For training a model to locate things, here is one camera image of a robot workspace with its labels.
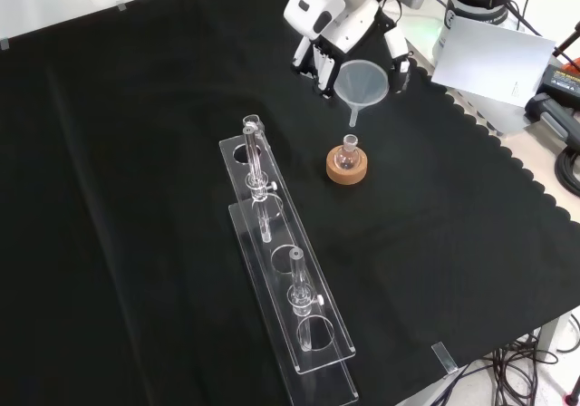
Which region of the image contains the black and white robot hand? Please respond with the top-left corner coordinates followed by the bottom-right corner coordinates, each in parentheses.
top-left (284, 0), bottom-right (414, 102)

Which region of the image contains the clear plastic funnel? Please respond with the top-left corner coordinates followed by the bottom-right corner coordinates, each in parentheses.
top-left (333, 59), bottom-right (391, 129)

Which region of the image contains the round-bottom glass flask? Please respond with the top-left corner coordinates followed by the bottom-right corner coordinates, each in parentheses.
top-left (333, 133), bottom-right (363, 171)

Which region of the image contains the clear acrylic funnel stand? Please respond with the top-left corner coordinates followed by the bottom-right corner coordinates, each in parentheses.
top-left (218, 114), bottom-right (360, 402)

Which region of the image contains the pale board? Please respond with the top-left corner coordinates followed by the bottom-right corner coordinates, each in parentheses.
top-left (430, 15), bottom-right (557, 108)

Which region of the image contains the black tripod with red knob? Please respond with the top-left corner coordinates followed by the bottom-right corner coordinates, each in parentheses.
top-left (550, 20), bottom-right (580, 70)

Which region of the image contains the black and orange power box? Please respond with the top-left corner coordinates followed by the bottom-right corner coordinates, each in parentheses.
top-left (536, 63), bottom-right (580, 103)

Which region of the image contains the black cloth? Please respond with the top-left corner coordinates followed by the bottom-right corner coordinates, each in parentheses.
top-left (0, 0), bottom-right (580, 406)

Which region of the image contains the grey table leg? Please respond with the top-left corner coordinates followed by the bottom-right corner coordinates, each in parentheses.
top-left (536, 313), bottom-right (572, 357)

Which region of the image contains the cork ring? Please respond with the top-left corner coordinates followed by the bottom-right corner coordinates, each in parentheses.
top-left (325, 145), bottom-right (367, 188)

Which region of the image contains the grey and black clamp handle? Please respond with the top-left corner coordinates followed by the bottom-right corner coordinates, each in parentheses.
top-left (525, 92), bottom-right (580, 144)

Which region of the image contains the coiled black cable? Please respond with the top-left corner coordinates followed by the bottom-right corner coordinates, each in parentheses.
top-left (555, 145), bottom-right (580, 197)

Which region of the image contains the black cable bundle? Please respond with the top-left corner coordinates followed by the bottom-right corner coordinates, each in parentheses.
top-left (425, 314), bottom-right (580, 406)

